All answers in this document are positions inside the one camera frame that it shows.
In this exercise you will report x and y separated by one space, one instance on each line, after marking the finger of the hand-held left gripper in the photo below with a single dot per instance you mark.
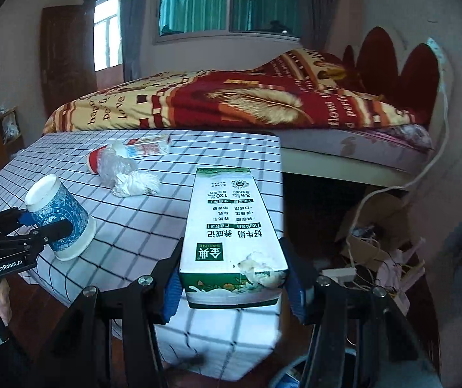
53 230
22 218

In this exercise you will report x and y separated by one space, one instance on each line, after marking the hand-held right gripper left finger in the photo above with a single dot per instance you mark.
172 295

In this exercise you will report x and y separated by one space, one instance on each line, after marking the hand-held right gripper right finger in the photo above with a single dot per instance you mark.
297 291

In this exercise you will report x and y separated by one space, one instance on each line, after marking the blue patterned paper cup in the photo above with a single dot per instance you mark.
65 210

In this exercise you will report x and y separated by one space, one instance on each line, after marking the green white milk carton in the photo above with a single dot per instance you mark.
231 230

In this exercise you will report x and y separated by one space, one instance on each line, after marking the white floor power strip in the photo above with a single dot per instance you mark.
338 273

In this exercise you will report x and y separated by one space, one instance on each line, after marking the table with grid tablecloth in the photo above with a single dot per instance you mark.
142 218

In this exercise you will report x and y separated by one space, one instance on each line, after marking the white plastic bag on cabinet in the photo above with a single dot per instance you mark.
10 127

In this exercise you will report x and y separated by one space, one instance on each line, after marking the crumpled clear plastic bag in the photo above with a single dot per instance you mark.
117 163

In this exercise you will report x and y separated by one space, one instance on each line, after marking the crumpled white tissue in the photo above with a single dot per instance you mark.
136 185

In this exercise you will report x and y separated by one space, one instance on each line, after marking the white red toothpaste box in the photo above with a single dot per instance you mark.
150 147

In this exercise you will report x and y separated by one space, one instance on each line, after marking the pink mattress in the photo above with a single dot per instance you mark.
336 145

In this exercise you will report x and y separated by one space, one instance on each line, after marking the brown wooden door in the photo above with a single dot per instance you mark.
67 52

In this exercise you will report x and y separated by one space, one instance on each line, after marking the floral pillow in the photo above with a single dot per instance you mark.
414 135

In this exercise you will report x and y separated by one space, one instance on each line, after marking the red yellow printed blanket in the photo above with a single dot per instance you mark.
235 101

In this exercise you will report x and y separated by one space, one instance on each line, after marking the small bright window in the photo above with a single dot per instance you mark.
107 32

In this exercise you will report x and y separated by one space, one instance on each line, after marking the grey curtain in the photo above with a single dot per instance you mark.
328 8
138 24

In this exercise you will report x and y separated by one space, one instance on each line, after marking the white red headboard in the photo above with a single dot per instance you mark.
380 56

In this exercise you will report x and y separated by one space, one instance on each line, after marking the white power strip on headboard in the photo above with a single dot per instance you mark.
435 48

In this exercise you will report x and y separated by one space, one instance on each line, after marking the large window with green curtain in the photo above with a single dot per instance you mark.
222 4

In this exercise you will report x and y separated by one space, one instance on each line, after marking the white bed frame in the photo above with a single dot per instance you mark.
356 173

